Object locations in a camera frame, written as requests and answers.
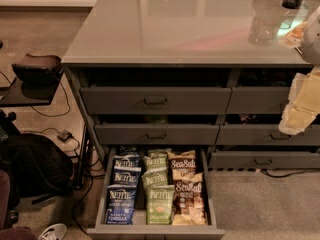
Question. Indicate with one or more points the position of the middle blue Kettle chip bag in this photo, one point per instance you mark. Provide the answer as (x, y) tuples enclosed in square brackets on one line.
[(126, 175)]

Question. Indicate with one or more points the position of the white sneaker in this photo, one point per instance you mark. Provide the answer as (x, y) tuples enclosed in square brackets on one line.
[(54, 232)]

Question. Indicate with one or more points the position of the green jalapeno chip bag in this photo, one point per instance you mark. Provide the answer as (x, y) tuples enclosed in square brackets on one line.
[(159, 205)]

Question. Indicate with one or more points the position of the brown sea salt bag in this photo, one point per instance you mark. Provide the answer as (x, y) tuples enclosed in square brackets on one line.
[(188, 199), (183, 165)]

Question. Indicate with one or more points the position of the back green chip bag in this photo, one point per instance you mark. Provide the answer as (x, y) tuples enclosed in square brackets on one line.
[(156, 158)]

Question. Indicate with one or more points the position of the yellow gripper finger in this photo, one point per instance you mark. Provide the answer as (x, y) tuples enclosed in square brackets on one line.
[(295, 120), (309, 95)]

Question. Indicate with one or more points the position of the middle left grey drawer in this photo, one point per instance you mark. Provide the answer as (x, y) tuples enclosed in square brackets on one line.
[(148, 134)]

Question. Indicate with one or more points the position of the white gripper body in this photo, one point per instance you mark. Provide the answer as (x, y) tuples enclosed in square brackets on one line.
[(312, 40)]

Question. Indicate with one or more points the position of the black backpack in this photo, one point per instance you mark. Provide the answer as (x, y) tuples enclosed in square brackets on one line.
[(37, 165)]

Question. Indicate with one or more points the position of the top left grey drawer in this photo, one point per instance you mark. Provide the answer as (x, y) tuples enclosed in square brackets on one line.
[(155, 100)]

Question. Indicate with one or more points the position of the black device on side table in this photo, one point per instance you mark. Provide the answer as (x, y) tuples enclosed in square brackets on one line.
[(38, 70)]

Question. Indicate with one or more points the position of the middle right grey drawer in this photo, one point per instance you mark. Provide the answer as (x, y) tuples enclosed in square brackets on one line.
[(266, 135)]

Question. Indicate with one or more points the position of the bottom right grey drawer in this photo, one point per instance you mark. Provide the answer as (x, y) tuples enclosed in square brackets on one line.
[(264, 160)]

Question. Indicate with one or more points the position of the top right grey drawer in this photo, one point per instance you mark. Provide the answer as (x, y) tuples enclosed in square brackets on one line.
[(257, 100)]

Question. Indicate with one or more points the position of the back brown sea salt bag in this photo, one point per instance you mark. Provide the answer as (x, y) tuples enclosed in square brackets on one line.
[(183, 165)]

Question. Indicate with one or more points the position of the rearmost dark blue chip bag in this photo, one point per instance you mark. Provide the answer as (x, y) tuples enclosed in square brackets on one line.
[(127, 150)]

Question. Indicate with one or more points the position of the grey counter cabinet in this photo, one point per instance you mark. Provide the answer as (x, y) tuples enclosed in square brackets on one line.
[(185, 43)]

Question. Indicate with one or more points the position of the black power adapter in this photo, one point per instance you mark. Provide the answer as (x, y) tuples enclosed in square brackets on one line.
[(64, 136)]

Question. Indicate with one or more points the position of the grey drawer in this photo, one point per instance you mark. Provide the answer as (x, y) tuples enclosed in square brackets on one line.
[(148, 134), (264, 160), (257, 100), (266, 135), (155, 100)]

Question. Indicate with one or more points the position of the front brown sea salt bag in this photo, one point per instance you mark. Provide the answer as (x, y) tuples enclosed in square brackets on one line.
[(188, 199)]

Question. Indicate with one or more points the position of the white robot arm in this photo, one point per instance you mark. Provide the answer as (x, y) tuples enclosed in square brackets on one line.
[(305, 38)]

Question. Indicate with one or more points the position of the front blue Kettle chip bag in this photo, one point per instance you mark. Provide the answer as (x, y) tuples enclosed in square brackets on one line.
[(120, 205)]

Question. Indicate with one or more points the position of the open bottom left drawer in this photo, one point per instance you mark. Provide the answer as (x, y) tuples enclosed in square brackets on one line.
[(139, 230)]

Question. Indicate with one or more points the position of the middle green chip bag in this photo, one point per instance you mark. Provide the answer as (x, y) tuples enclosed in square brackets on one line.
[(155, 177)]

